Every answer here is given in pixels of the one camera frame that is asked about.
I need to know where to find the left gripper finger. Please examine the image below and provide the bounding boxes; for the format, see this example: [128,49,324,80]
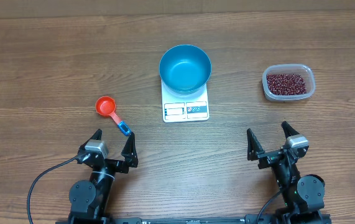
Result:
[80,129,102,149]
[121,132,139,168]

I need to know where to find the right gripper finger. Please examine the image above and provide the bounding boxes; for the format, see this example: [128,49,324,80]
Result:
[281,121,299,139]
[247,128,265,161]

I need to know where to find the red scoop with blue handle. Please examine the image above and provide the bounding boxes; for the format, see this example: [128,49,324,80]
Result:
[95,96,132,136]

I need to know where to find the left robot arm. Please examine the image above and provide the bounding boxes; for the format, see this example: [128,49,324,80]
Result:
[67,129,139,223]

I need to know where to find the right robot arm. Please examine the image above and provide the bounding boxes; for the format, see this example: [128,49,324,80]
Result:
[247,121,331,224]

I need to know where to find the white digital kitchen scale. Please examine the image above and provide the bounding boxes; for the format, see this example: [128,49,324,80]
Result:
[161,81,210,123]

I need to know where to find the blue metal bowl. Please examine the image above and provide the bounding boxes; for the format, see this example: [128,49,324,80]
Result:
[159,44,212,95]

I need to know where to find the red beans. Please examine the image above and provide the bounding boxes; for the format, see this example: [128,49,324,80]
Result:
[266,73,307,96]

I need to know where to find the clear plastic container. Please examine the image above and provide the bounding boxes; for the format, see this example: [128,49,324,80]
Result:
[262,64,316,101]

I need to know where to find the left black cable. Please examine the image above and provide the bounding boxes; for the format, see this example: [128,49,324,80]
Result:
[26,154,83,224]

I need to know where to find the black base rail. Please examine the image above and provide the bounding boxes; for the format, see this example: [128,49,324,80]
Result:
[55,213,332,224]

